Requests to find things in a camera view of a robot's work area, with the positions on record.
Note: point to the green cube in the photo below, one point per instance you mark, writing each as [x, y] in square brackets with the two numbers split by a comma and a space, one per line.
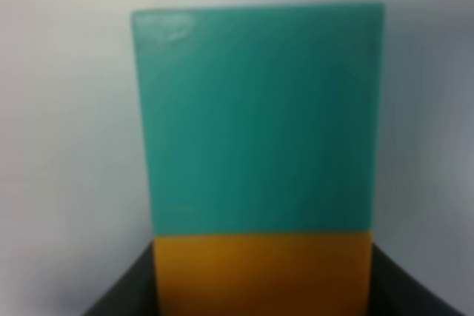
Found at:
[260, 119]

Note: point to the orange cube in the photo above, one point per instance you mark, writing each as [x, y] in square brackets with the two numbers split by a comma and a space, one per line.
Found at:
[264, 274]

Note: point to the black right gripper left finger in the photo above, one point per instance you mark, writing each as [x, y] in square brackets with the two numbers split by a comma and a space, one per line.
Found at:
[134, 294]

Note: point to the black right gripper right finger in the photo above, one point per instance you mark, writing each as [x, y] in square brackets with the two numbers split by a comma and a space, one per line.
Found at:
[393, 292]

